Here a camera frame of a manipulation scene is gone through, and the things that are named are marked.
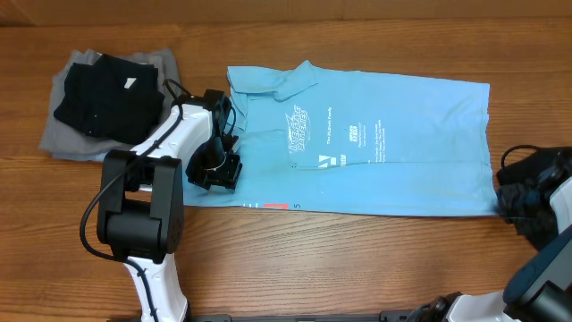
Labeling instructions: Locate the light blue printed t-shirt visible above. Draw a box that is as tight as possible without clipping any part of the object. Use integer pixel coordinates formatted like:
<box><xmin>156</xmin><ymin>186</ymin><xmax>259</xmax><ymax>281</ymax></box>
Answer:
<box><xmin>184</xmin><ymin>62</ymin><xmax>496</xmax><ymax>216</ymax></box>

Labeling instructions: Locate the black folded shirt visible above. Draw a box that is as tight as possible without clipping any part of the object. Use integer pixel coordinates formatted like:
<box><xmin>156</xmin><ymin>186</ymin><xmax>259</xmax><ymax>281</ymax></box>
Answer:
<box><xmin>54</xmin><ymin>55</ymin><xmax>164</xmax><ymax>145</ymax></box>

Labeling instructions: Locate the black garment at right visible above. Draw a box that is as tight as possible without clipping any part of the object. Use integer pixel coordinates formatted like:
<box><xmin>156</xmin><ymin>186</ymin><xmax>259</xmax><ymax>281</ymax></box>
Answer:
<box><xmin>496</xmin><ymin>145</ymin><xmax>571</xmax><ymax>250</ymax></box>

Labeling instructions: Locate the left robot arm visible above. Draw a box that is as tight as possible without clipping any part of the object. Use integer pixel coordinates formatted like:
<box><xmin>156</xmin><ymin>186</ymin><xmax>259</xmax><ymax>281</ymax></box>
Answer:
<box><xmin>97</xmin><ymin>89</ymin><xmax>242</xmax><ymax>321</ymax></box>

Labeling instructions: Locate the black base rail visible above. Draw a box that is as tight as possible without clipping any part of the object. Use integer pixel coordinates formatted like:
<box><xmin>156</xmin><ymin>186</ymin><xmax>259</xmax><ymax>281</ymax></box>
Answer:
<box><xmin>183</xmin><ymin>310</ymin><xmax>411</xmax><ymax>322</ymax></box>

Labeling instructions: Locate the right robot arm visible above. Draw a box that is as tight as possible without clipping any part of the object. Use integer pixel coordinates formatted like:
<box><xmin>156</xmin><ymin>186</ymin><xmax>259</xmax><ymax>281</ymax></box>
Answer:
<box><xmin>407</xmin><ymin>227</ymin><xmax>571</xmax><ymax>322</ymax></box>

